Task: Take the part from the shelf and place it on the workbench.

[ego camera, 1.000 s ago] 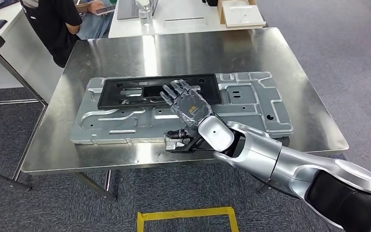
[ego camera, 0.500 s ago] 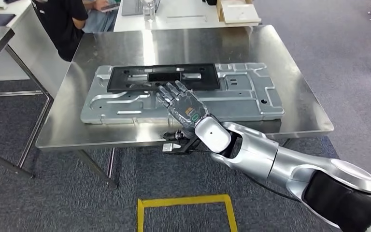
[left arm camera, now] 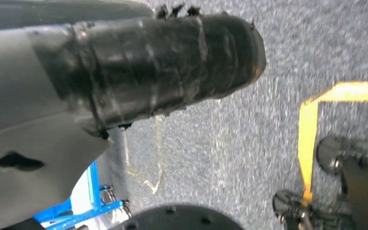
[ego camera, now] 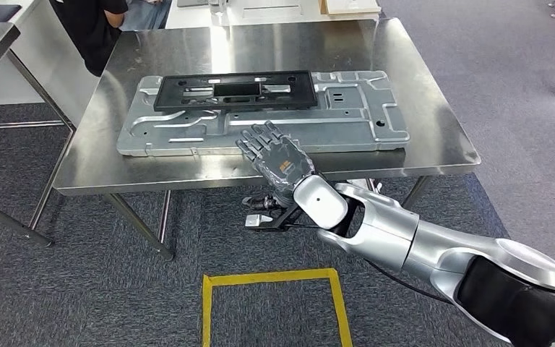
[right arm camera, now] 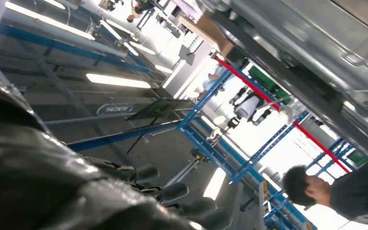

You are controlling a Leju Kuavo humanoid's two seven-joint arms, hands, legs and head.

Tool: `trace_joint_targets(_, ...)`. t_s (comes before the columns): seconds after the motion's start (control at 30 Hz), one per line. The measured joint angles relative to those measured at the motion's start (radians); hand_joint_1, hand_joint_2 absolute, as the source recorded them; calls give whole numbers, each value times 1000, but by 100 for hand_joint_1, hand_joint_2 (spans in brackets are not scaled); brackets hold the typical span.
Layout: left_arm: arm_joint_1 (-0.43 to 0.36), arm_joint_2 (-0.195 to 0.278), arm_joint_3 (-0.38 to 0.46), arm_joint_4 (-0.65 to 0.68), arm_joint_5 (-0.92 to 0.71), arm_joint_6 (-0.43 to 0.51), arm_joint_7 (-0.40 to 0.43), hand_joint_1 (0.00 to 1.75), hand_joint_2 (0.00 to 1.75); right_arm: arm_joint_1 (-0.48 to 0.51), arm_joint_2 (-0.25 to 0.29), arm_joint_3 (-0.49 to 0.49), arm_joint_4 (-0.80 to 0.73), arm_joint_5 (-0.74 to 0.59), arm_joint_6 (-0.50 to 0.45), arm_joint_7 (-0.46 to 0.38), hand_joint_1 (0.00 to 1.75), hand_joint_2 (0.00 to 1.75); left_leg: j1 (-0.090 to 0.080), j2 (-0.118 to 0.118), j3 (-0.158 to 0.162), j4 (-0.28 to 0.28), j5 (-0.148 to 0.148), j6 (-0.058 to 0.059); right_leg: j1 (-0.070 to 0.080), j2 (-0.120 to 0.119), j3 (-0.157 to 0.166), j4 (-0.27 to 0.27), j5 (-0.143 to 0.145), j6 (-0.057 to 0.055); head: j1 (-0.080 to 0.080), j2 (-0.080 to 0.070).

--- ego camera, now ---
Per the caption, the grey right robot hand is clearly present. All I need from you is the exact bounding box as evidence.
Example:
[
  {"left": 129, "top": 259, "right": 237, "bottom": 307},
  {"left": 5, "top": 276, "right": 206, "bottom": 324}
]
[{"left": 235, "top": 120, "right": 317, "bottom": 212}]

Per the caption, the black plastic panel part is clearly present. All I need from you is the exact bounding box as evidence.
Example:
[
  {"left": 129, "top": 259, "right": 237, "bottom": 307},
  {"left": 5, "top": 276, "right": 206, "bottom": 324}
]
[{"left": 152, "top": 70, "right": 319, "bottom": 113}]

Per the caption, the stainless steel workbench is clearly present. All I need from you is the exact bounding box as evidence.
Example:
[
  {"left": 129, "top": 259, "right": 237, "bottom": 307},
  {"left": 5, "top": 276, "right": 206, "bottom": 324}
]
[{"left": 52, "top": 18, "right": 482, "bottom": 262}]

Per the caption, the stamped grey metal plate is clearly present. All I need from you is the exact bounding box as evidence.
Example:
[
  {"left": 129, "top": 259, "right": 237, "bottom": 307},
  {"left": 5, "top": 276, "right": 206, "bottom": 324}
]
[{"left": 116, "top": 70, "right": 411, "bottom": 158}]

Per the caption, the yellow floor tape square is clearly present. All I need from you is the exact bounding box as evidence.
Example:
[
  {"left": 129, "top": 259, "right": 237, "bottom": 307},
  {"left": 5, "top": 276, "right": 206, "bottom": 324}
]
[{"left": 202, "top": 267, "right": 354, "bottom": 347}]

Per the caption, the white table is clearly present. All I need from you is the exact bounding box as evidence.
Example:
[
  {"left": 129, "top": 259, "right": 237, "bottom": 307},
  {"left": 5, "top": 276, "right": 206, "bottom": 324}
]
[{"left": 165, "top": 0, "right": 382, "bottom": 30}]

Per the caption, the person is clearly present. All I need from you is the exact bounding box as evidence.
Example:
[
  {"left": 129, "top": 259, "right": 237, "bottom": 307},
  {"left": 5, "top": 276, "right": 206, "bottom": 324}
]
[{"left": 50, "top": 0, "right": 173, "bottom": 77}]

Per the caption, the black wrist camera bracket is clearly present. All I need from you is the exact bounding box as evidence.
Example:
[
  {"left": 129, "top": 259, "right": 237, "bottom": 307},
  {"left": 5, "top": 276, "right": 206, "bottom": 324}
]
[{"left": 244, "top": 205, "right": 307, "bottom": 232}]

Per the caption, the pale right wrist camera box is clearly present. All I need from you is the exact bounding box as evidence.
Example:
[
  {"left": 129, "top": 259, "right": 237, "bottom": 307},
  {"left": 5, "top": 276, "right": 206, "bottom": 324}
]
[{"left": 244, "top": 214, "right": 275, "bottom": 228}]

